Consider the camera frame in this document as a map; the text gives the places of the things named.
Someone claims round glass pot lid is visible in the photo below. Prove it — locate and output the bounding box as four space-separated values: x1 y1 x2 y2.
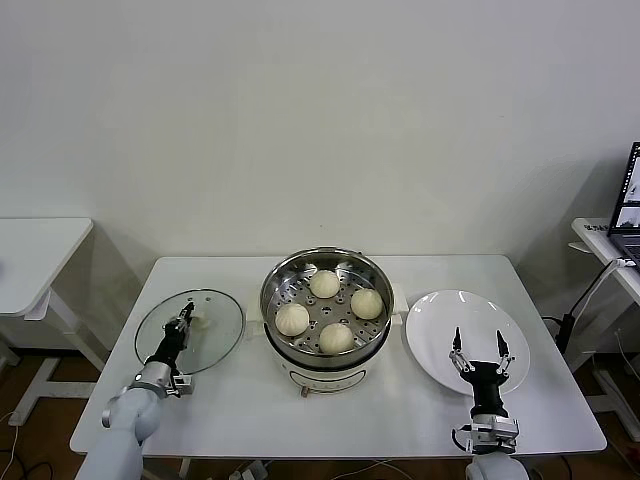
134 288 246 375

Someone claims dark open laptop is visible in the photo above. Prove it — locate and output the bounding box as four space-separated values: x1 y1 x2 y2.
607 141 640 266

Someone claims white desk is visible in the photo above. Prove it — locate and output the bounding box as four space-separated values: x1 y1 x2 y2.
571 217 640 416

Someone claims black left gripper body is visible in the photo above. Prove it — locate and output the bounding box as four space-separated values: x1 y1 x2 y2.
144 318 191 370

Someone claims black power adapter cable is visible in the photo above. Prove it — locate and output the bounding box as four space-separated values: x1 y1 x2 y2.
542 259 621 359

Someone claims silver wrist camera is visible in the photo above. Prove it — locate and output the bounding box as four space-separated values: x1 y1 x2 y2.
167 374 195 400
452 417 520 455

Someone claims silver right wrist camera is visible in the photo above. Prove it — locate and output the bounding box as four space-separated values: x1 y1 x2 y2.
452 417 520 455

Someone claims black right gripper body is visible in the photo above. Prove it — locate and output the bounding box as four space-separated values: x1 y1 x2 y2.
466 361 508 417

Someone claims white floor power strip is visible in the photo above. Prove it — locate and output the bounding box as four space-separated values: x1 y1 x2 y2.
234 458 269 480

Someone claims stainless steel steamer basket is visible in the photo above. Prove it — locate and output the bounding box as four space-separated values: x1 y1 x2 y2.
259 247 394 369

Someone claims white round plate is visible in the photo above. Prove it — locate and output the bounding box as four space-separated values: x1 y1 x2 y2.
405 289 531 399

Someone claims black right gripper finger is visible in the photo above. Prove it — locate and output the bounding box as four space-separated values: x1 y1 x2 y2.
448 327 476 375
493 328 517 377

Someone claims white steamed baozi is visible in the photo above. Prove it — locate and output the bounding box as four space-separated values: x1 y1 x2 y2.
350 288 384 320
318 322 354 355
275 303 310 337
309 268 340 300

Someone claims white side table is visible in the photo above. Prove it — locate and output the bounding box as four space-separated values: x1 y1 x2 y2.
0 217 109 427

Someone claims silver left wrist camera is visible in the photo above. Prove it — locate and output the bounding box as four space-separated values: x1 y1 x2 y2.
167 374 195 400

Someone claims white laptop cable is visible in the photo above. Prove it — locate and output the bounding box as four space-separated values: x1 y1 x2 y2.
574 257 635 326

